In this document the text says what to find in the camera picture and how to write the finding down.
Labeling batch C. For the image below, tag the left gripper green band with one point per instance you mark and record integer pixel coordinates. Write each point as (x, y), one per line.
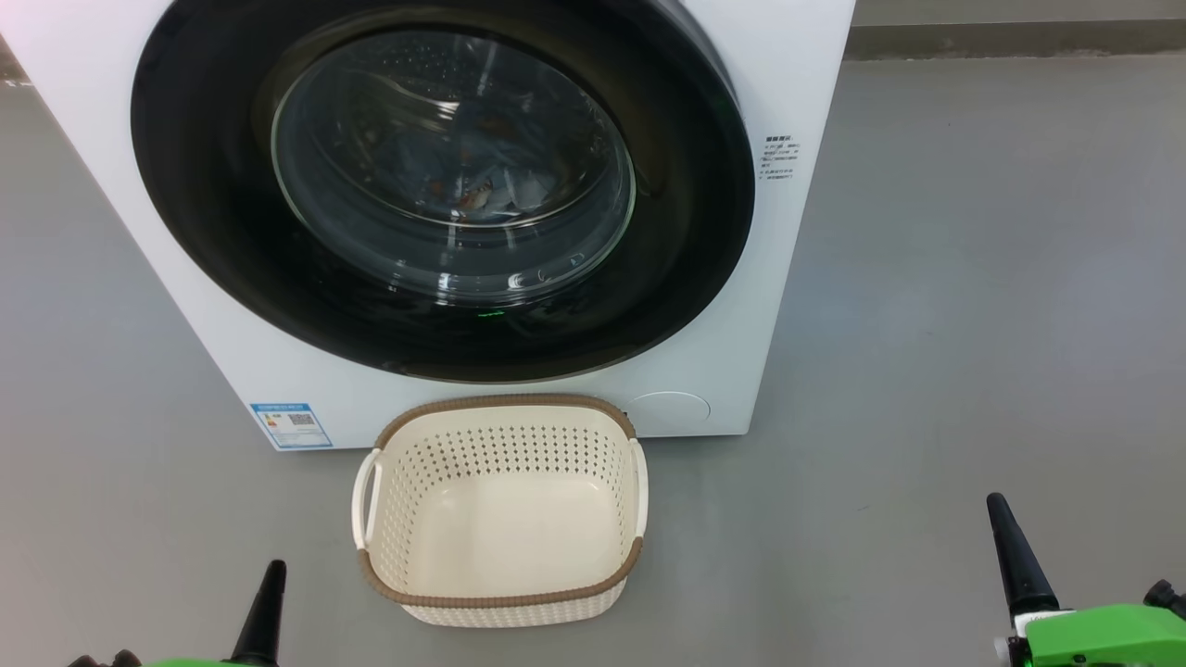
(204, 663)

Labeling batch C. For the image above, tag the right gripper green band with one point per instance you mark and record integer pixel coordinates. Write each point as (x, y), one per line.
(1103, 639)

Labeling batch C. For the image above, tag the dark round glass washer door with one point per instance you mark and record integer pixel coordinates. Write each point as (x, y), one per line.
(213, 185)

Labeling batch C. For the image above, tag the blue cartoon print pants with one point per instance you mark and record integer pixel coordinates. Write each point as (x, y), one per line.
(417, 153)

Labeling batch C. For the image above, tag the cream perforated laundry basket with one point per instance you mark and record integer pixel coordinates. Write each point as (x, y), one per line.
(500, 537)

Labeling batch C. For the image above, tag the white front-load washing machine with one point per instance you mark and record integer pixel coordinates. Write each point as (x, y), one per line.
(797, 278)

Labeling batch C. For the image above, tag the blue energy label sticker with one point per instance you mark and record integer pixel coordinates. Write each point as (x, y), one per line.
(291, 426)

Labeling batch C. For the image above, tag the round white filter cover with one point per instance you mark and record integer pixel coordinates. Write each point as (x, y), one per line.
(669, 413)

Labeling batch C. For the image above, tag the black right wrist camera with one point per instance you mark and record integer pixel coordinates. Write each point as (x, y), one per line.
(1169, 597)

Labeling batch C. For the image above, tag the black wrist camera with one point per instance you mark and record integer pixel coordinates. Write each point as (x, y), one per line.
(107, 660)
(1169, 597)

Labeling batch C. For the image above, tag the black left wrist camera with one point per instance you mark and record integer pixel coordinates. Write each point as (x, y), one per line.
(107, 660)

